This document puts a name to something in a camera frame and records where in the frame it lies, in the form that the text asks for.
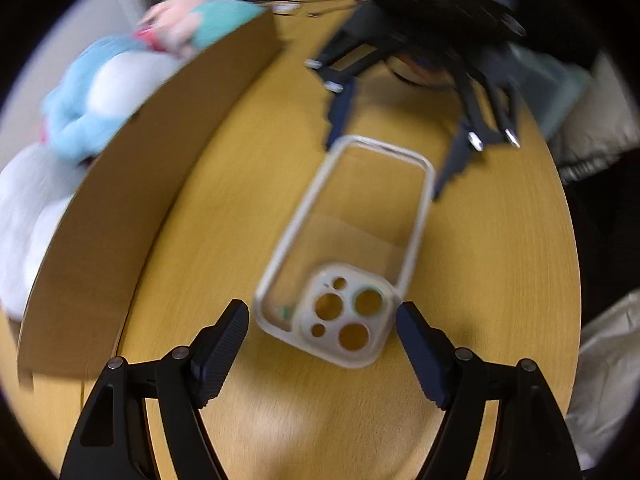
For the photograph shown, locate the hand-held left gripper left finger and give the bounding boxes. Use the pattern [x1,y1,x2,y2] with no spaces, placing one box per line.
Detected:
[60,299,250,480]

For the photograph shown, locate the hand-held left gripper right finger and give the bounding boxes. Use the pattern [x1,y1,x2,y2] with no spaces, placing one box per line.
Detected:
[396,301,583,480]

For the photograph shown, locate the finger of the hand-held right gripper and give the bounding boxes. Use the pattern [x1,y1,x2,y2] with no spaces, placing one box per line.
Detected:
[432,55,523,201]
[305,7,396,151]

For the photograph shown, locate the clear phone case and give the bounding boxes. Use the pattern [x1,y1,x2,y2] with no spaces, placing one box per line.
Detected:
[254,135,435,371]

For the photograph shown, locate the teal and pink plush doll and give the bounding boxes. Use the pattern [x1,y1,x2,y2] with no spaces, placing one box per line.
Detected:
[132,0,266,58]

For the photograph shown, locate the brown cardboard box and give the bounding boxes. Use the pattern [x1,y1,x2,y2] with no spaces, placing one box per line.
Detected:
[17,10,283,391]

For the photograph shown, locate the white round plush toy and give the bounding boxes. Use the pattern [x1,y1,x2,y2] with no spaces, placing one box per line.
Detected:
[0,142,86,318]

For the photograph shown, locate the light blue plush toy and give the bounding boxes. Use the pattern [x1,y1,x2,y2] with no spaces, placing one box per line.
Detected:
[40,35,186,163]

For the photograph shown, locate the pale grey-green cloth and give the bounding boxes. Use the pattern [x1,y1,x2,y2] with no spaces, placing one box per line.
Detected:
[510,42,593,143]

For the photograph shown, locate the white padded jacket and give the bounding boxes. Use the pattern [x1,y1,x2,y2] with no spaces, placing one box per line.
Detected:
[555,50,640,186]

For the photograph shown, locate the white plastic bag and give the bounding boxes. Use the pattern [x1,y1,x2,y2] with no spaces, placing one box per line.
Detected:
[565,290,640,471]

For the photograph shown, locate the black multi-head charging cable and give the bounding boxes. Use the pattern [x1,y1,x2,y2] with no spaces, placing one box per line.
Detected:
[265,0,361,18]

